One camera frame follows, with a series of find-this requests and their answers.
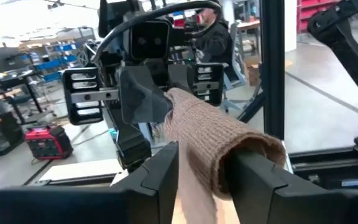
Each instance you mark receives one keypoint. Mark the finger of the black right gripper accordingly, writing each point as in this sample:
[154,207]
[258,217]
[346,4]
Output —
[182,77]
[141,96]

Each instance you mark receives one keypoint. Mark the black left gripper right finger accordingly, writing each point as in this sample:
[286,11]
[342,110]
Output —
[291,205]

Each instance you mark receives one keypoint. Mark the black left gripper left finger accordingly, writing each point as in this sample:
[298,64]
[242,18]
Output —
[104,205]

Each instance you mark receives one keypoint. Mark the brown elastic bandage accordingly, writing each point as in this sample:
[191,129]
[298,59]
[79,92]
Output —
[204,130]

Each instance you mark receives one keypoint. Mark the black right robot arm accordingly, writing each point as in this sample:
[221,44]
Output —
[346,53]

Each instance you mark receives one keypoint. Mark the blue storage bin shelf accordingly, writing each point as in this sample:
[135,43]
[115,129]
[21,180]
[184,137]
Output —
[51,63]

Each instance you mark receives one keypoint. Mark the person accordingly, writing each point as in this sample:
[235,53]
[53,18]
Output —
[216,43]

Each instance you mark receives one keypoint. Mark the red and black tool case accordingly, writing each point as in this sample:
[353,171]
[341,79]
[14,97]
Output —
[47,143]

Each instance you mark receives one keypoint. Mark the brown cardboard box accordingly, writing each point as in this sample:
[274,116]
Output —
[253,73]

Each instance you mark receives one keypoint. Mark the black computer monitor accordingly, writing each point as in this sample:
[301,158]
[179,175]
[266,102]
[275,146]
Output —
[2,59]

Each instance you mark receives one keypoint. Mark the red storage bins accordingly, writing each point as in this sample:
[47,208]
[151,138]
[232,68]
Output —
[306,12]

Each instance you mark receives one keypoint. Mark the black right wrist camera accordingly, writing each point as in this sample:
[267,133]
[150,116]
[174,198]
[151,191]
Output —
[149,40]

